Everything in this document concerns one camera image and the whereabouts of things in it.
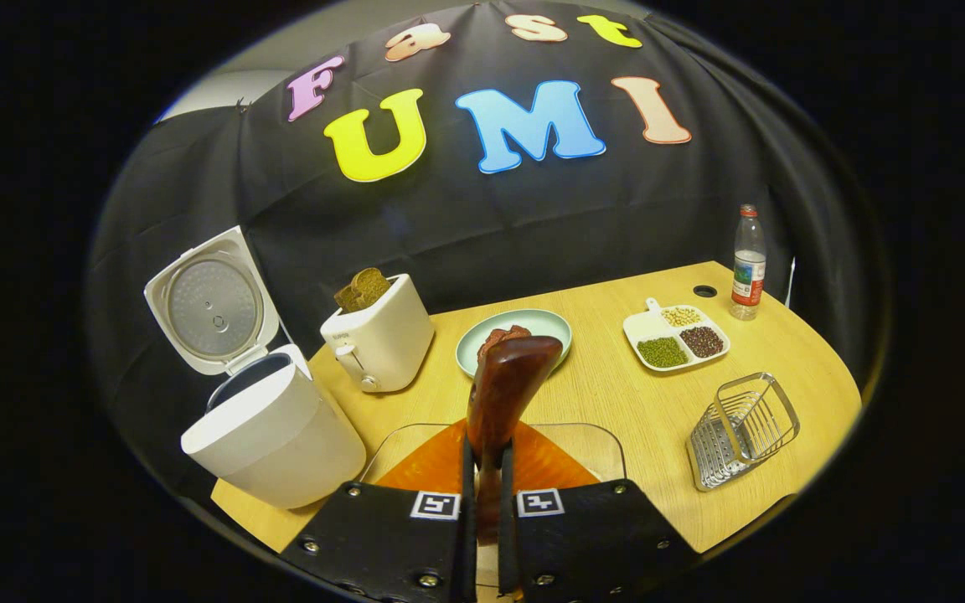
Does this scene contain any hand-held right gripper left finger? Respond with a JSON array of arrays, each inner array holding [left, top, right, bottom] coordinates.
[[280, 421, 477, 603]]

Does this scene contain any pale green plate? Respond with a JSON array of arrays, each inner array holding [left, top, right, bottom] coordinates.
[[456, 308, 573, 378]]

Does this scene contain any white divided bean dish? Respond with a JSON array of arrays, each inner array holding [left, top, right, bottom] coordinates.
[[623, 297, 731, 372]]

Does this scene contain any clear plastic water bottle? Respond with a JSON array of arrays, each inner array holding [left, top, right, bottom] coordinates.
[[730, 204, 767, 321]]

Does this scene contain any metal wire chopstick holder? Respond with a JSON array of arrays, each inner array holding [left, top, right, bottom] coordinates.
[[687, 372, 801, 492]]

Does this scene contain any white toaster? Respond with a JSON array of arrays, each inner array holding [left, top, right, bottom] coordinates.
[[320, 274, 436, 393]]

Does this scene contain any white rice cooker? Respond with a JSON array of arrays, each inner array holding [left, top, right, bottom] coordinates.
[[144, 226, 368, 510]]

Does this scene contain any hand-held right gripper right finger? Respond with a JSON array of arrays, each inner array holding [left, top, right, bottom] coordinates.
[[498, 421, 697, 603]]

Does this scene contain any brown wooden spoon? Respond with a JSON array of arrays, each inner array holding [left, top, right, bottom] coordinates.
[[466, 335, 564, 545]]

